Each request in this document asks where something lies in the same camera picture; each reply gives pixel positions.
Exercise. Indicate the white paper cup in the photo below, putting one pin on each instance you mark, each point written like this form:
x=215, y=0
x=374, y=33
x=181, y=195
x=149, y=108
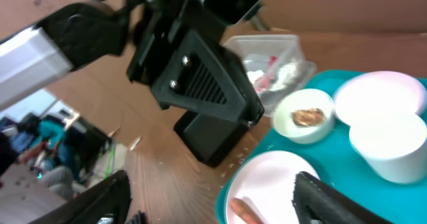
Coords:
x=394, y=146

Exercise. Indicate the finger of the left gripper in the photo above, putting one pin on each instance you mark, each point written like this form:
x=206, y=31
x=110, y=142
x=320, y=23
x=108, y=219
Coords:
x=208, y=79

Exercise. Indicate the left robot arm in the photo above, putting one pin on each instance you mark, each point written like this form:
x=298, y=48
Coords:
x=66, y=41

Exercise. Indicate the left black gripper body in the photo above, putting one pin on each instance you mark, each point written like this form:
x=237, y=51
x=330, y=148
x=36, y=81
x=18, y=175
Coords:
x=159, y=31

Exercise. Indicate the brown food scrap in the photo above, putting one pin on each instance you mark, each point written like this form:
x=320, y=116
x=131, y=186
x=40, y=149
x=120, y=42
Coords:
x=308, y=117

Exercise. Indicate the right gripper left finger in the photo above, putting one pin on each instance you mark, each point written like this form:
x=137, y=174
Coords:
x=109, y=198

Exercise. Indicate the red snack wrapper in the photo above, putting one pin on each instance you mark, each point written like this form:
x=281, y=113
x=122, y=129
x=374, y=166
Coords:
x=265, y=80

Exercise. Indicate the teal serving tray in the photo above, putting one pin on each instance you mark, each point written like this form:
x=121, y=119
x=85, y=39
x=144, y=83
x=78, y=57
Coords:
x=340, y=166

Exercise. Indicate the pink bowl with rice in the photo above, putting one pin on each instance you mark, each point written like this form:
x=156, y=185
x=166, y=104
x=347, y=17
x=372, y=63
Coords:
x=378, y=92

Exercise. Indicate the white round plate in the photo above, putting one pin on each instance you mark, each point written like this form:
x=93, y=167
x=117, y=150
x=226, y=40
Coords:
x=266, y=184

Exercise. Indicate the fried sausage stick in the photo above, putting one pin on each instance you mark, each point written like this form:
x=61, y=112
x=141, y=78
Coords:
x=244, y=211

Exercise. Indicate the clear plastic bin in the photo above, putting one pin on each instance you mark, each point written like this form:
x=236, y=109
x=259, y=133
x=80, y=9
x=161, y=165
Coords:
x=255, y=51

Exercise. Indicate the white napkin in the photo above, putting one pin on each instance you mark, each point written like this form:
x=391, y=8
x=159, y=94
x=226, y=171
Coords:
x=253, y=76

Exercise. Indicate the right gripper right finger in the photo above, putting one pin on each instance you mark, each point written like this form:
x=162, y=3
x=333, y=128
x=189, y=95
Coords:
x=316, y=202

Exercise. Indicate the white bowl with food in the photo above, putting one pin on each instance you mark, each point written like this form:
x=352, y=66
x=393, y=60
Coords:
x=303, y=99

